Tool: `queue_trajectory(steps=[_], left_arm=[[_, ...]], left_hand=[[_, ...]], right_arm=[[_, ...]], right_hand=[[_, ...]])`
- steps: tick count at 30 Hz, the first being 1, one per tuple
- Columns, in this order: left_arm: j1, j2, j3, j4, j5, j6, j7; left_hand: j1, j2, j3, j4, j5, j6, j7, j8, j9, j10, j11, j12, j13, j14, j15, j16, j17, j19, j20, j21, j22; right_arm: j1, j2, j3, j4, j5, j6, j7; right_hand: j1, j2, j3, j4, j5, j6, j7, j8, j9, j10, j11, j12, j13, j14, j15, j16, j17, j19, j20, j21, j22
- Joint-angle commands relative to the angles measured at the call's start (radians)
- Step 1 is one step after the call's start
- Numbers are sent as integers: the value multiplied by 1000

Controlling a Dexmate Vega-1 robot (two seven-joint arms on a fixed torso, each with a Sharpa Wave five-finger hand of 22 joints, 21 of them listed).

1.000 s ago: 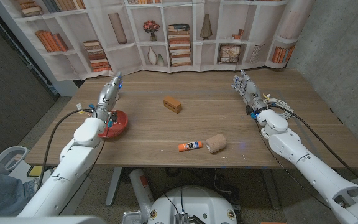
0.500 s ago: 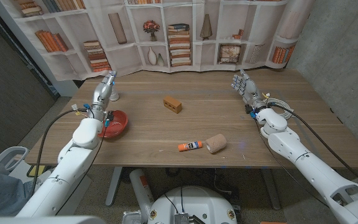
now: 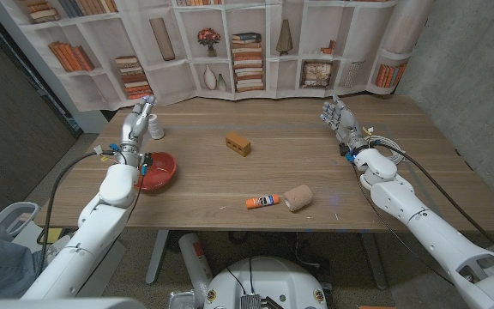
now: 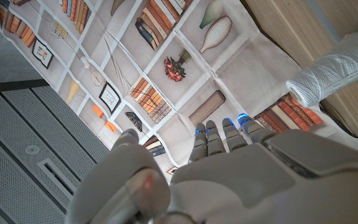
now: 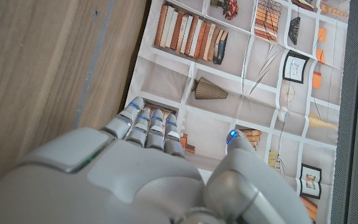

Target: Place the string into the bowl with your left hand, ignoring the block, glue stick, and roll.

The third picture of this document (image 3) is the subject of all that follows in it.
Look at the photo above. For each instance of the orange glue stick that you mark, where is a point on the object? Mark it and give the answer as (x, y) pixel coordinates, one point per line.
(262, 201)

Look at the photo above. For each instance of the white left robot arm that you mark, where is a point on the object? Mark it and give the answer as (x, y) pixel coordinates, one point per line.
(97, 227)

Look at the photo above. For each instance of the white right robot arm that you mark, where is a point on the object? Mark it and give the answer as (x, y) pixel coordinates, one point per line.
(423, 227)

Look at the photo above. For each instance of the orange brick block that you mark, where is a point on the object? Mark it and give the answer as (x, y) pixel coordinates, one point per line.
(237, 144)

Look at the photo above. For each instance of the red bowl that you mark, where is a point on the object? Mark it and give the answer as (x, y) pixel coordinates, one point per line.
(161, 171)

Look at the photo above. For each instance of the grey table leg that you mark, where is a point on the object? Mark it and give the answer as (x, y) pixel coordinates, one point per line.
(157, 257)
(375, 262)

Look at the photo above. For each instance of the white cylinder with orange label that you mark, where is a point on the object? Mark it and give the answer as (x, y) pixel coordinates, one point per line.
(195, 266)

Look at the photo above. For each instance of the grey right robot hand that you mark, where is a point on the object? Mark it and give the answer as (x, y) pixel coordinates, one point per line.
(345, 122)

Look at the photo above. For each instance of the printed bookshelf backdrop cloth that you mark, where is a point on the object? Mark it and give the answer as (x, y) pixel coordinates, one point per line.
(247, 86)

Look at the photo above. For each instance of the person in blue jeans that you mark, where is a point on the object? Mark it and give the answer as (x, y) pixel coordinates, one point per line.
(2, 262)

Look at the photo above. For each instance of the tan bandage roll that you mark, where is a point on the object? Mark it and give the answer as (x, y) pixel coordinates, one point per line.
(297, 198)

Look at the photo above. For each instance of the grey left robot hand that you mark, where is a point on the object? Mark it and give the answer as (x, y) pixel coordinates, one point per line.
(132, 137)

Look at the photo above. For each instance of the foil tray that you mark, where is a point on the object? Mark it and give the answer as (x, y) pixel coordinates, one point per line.
(182, 300)

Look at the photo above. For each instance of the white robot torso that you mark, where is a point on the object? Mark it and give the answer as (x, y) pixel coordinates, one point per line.
(272, 283)

